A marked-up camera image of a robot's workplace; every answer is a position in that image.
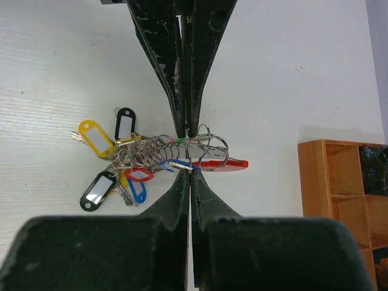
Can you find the black item left compartment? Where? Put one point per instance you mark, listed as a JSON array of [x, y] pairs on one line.
[[374, 169]]

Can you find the keyring bunch with red opener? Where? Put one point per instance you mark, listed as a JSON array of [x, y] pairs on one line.
[[133, 159]]

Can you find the wooden compartment tray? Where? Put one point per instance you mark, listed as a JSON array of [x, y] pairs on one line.
[[332, 187]]

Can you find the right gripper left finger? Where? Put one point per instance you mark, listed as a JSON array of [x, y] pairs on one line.
[[143, 252]]

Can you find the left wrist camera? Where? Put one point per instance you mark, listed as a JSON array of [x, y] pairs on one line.
[[110, 2]]

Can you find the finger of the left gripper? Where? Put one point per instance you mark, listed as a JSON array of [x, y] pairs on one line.
[[157, 29], [204, 25]]

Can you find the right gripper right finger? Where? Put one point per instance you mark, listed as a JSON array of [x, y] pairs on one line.
[[231, 252]]

